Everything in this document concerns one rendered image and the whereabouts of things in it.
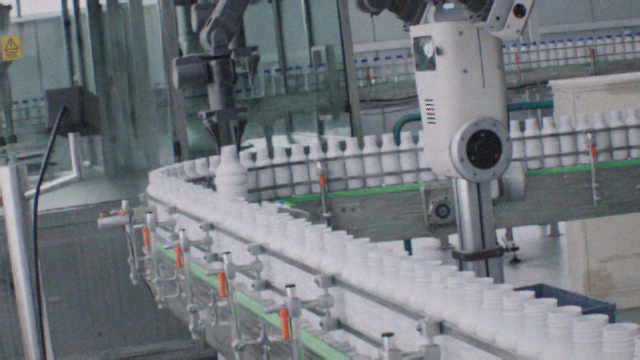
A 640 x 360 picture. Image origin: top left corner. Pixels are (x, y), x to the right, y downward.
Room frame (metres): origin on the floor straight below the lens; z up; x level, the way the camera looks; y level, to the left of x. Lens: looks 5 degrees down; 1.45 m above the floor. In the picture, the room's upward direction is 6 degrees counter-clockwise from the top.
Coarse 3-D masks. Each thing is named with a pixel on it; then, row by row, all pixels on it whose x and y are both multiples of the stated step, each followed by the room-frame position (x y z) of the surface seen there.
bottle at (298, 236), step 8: (296, 224) 2.32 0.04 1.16; (304, 224) 2.32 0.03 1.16; (296, 232) 2.30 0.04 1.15; (304, 232) 2.29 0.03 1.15; (296, 240) 2.30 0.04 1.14; (304, 240) 2.29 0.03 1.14; (288, 248) 2.31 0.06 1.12; (296, 248) 2.29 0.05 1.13; (288, 256) 2.30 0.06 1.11; (296, 256) 2.28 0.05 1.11; (288, 264) 2.30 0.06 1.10; (296, 272) 2.29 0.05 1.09; (296, 280) 2.29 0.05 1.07; (296, 288) 2.29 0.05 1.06; (304, 288) 2.28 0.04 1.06; (304, 296) 2.28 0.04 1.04; (304, 312) 2.28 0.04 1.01
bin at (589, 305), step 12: (516, 288) 2.61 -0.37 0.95; (528, 288) 2.62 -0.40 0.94; (540, 288) 2.63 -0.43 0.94; (552, 288) 2.58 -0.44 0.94; (564, 288) 2.53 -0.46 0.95; (564, 300) 2.53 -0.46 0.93; (576, 300) 2.48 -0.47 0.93; (588, 300) 2.43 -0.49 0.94; (600, 300) 2.38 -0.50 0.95; (588, 312) 2.32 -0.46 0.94; (600, 312) 2.33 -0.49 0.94; (612, 312) 2.34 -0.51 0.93
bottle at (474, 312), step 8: (472, 280) 1.58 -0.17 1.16; (480, 280) 1.58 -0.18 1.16; (488, 280) 1.58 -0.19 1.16; (464, 288) 1.57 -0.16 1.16; (472, 288) 1.55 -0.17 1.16; (480, 288) 1.55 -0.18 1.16; (472, 296) 1.55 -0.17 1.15; (480, 296) 1.55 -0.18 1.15; (472, 304) 1.55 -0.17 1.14; (480, 304) 1.55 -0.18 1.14; (464, 312) 1.57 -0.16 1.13; (472, 312) 1.55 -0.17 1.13; (480, 312) 1.55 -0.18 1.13; (464, 320) 1.55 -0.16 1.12; (472, 320) 1.55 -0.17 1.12; (480, 320) 1.54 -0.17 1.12; (464, 328) 1.55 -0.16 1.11; (472, 328) 1.54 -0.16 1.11; (464, 344) 1.55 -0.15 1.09; (464, 352) 1.56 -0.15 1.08; (472, 352) 1.55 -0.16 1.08
